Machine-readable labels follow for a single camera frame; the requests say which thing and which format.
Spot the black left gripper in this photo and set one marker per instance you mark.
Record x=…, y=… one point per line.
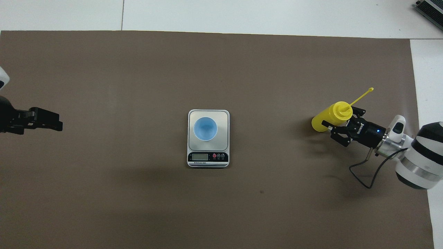
x=8, y=116

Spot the yellow squeeze bottle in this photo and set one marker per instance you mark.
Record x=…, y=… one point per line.
x=325, y=119

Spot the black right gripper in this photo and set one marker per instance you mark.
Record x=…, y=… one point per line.
x=368, y=133

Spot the light blue plastic cup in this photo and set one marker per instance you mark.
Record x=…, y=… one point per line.
x=205, y=129

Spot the brown table mat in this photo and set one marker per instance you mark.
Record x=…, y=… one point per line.
x=221, y=207

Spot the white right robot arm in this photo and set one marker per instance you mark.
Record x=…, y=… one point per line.
x=415, y=162

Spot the silver digital kitchen scale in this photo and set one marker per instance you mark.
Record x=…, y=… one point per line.
x=208, y=157

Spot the grey ribbed metal device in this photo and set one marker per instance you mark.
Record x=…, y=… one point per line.
x=432, y=8

